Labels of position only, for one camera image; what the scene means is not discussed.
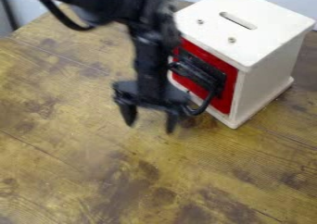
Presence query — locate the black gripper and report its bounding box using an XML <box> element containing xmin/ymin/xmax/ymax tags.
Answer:
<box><xmin>112</xmin><ymin>33</ymin><xmax>188</xmax><ymax>133</ymax></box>

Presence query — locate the black metal drawer handle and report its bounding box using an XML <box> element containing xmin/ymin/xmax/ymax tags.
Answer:
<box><xmin>167</xmin><ymin>47</ymin><xmax>227</xmax><ymax>118</ymax></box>

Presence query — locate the red wooden drawer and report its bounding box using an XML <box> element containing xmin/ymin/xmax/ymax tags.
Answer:
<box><xmin>168</xmin><ymin>38</ymin><xmax>238</xmax><ymax>116</ymax></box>

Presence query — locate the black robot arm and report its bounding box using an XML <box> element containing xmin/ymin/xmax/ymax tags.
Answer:
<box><xmin>39</xmin><ymin>0</ymin><xmax>188</xmax><ymax>132</ymax></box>

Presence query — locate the white wooden box cabinet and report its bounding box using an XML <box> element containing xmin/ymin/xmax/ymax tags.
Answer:
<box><xmin>170</xmin><ymin>0</ymin><xmax>314</xmax><ymax>129</ymax></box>

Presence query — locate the dark pole at left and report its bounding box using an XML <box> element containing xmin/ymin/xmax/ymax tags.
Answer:
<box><xmin>1</xmin><ymin>0</ymin><xmax>19</xmax><ymax>31</ymax></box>

